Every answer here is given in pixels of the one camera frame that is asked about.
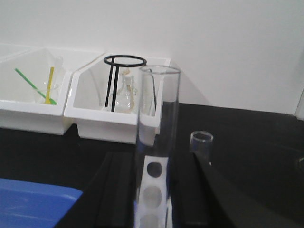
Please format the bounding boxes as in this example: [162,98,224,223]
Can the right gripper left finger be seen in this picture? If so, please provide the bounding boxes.
[82,152,133,228]

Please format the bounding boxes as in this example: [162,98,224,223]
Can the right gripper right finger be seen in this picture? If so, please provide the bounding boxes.
[171,152,301,228]

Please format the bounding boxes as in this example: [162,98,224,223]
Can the clear glass test tube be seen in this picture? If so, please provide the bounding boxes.
[133,65,181,226]

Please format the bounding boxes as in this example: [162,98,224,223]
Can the white test tube rack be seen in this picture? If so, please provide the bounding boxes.
[134,155,168,228]

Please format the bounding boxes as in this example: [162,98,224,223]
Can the test tube in rack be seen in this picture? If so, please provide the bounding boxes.
[190,131,214,165]

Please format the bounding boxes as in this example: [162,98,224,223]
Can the blue plastic tray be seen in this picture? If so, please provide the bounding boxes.
[0,178,83,228]

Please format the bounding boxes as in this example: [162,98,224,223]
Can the clear glass flask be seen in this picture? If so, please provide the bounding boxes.
[114,68,137,114]

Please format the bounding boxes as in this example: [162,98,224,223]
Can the right white storage bin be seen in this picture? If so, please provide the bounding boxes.
[64,53,171,144]

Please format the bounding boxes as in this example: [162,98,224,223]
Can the white storage bin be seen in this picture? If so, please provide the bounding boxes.
[0,44,73,135]
[64,53,171,144]

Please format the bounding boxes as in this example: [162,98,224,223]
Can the green plastic spoon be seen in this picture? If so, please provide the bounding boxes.
[15,68,57,105]

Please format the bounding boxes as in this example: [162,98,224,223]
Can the middle white storage bin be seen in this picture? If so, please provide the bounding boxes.
[0,44,73,135]

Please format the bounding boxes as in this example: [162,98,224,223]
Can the black wire tripod stand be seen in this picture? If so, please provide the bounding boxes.
[104,54,156,114]

